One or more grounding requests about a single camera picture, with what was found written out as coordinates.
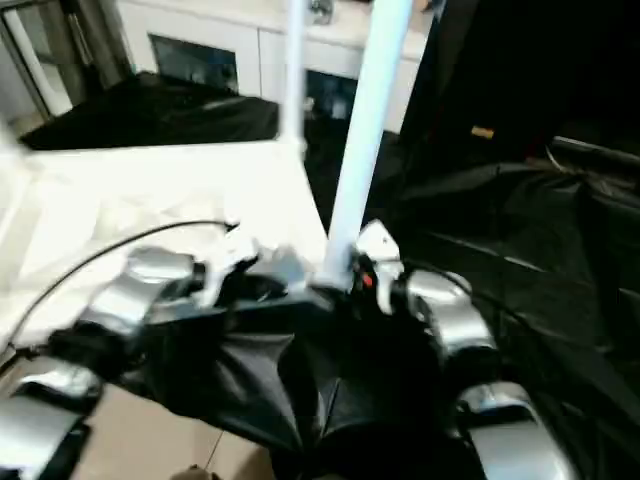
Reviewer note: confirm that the white plastic table top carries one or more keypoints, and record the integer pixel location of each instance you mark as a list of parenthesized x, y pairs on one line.
[(125, 190)]

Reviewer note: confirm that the white plastic table leg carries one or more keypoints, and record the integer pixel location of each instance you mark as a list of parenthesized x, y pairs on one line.
[(294, 75), (365, 125), (9, 137)]

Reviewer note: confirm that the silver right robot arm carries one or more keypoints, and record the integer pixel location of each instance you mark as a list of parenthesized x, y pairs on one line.
[(450, 310)]

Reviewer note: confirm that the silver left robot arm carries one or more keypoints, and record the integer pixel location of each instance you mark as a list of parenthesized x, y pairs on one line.
[(135, 285)]

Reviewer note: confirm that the small white cup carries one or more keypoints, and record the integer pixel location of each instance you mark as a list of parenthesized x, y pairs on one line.
[(339, 108)]

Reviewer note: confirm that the black mat cover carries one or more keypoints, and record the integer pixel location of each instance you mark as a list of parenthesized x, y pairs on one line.
[(550, 240)]

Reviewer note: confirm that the small tan block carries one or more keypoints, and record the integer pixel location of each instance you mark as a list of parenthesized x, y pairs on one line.
[(482, 132)]

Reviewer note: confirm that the white cabinet with glass doors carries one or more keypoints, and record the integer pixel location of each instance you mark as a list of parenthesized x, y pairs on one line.
[(200, 25)]

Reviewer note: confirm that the long black pole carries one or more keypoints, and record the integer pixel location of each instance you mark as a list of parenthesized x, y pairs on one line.
[(597, 147)]

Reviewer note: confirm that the grey item on cabinet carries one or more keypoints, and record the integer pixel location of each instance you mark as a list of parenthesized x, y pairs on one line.
[(322, 10)]

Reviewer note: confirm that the grey metal rack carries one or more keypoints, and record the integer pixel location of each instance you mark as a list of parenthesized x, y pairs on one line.
[(75, 50)]

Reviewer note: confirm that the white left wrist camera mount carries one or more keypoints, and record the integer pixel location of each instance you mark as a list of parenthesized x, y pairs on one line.
[(230, 255)]

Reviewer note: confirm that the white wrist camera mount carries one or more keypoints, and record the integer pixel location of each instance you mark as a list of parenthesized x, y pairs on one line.
[(382, 245), (230, 255)]

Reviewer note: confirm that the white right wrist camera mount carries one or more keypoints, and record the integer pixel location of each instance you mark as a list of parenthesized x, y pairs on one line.
[(382, 245)]

